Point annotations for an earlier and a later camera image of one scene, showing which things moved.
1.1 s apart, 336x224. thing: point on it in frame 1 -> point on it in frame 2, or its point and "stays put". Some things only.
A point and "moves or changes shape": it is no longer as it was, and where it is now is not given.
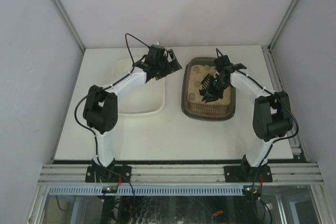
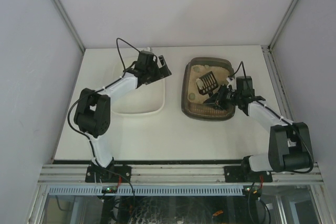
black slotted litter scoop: (205, 84) moves or changes shape
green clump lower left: (191, 96) stays put
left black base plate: (110, 174) stays put
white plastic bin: (149, 98) stays put
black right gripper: (214, 87) -> (223, 97)
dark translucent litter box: (194, 70) stays put
